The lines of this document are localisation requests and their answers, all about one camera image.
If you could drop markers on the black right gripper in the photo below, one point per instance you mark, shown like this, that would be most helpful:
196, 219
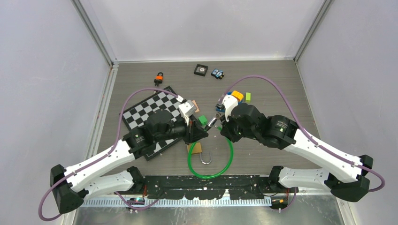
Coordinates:
226, 129

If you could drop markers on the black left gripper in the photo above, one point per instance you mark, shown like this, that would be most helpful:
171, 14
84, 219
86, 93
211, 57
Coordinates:
193, 131

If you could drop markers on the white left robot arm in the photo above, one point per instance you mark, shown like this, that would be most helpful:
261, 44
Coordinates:
73, 185

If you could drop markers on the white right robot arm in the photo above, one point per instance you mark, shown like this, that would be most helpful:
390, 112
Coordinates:
338, 172

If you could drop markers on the blue toy brick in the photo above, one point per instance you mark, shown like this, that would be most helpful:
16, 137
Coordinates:
220, 108

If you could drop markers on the blue yellow toy car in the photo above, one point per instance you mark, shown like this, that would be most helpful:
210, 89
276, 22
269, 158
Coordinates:
238, 95

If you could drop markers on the black white chessboard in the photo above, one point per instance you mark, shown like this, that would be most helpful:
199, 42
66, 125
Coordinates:
146, 108

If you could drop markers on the lime green block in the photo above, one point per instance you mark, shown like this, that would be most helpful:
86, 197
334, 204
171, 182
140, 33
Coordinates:
248, 97

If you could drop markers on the small wooden block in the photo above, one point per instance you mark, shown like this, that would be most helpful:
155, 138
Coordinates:
197, 108

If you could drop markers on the green toy brick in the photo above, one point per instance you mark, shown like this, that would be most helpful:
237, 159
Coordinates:
203, 120

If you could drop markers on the orange black padlock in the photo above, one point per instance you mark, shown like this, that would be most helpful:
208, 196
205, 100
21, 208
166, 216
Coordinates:
158, 79

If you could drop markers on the blue owl toy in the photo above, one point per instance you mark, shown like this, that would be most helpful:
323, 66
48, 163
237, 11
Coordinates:
218, 74

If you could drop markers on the black square box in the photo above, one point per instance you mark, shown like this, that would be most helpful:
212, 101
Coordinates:
200, 70

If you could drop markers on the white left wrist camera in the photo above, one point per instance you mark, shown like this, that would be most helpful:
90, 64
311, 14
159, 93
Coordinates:
187, 109

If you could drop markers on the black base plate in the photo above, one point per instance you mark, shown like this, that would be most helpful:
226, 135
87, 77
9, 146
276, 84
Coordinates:
239, 187

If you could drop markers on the aluminium frame rail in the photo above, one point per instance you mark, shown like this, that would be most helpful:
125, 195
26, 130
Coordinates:
101, 112

